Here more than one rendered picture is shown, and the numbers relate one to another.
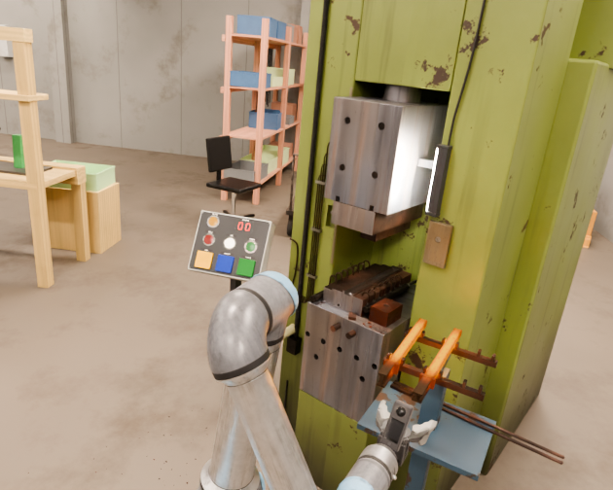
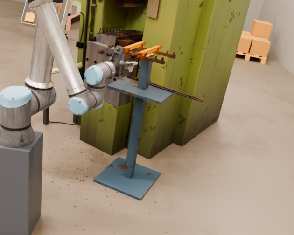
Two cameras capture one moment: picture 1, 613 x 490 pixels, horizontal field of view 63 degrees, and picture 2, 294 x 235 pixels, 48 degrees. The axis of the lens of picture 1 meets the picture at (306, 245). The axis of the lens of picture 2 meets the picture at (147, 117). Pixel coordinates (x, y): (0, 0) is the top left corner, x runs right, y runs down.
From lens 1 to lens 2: 0.86 m
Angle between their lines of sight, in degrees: 9
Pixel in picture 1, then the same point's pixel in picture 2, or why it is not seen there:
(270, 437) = (53, 30)
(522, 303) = (200, 48)
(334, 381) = not seen: hidden behind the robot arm
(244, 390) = (42, 7)
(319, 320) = (93, 50)
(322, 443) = (95, 120)
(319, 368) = not seen: hidden behind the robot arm
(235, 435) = (40, 51)
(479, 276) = (172, 21)
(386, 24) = not seen: outside the picture
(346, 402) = (107, 94)
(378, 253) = (129, 25)
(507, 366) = (192, 84)
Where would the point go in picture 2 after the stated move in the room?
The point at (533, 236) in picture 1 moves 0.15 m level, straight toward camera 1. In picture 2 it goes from (206, 10) to (201, 12)
